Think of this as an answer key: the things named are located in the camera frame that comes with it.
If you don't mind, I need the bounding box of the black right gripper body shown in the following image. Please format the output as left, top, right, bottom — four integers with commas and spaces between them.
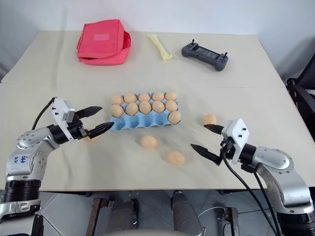
219, 137, 234, 161

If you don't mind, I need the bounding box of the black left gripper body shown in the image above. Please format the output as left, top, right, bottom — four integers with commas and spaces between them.
67, 115, 89, 141

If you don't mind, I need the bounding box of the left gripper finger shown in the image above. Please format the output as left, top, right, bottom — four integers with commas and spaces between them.
74, 106, 103, 120
86, 121, 115, 140

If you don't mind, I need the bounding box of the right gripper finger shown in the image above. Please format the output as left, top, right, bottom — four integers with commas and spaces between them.
203, 123, 225, 135
190, 144, 222, 166

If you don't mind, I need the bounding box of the blue egg carton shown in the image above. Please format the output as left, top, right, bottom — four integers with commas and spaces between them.
109, 91, 182, 132

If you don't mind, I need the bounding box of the dark rounded shape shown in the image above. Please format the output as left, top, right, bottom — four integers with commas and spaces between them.
171, 191, 205, 236
111, 198, 140, 234

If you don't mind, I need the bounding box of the red fabric bag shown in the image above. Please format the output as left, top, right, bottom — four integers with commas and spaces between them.
76, 19, 132, 66

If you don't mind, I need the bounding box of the rusty metal table leg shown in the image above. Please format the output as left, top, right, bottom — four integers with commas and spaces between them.
85, 197, 114, 236
217, 207, 241, 236

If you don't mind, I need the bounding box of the grey handheld controller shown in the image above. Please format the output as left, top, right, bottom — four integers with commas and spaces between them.
181, 39, 229, 72

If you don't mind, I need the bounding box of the black chair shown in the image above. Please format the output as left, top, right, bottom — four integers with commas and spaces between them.
285, 52, 315, 143

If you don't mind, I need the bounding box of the pale yellow packet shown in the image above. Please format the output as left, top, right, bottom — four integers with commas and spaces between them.
148, 33, 172, 62

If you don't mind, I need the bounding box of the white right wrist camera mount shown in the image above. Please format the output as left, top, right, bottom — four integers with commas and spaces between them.
221, 118, 250, 164

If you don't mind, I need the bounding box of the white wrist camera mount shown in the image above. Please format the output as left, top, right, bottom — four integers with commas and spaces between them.
221, 118, 250, 164
52, 98, 76, 142

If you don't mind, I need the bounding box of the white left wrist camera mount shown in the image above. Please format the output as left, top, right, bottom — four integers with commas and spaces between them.
52, 98, 76, 142

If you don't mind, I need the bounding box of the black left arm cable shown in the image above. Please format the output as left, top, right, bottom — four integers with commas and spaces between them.
31, 97, 56, 130

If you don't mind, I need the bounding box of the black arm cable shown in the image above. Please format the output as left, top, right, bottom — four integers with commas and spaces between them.
220, 148, 277, 236
31, 97, 56, 130
252, 171, 282, 236

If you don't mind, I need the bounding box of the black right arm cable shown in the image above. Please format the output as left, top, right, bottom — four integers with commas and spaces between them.
252, 171, 282, 236
220, 148, 277, 236

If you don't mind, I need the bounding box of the thin white cable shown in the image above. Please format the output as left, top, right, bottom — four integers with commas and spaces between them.
196, 206, 222, 218

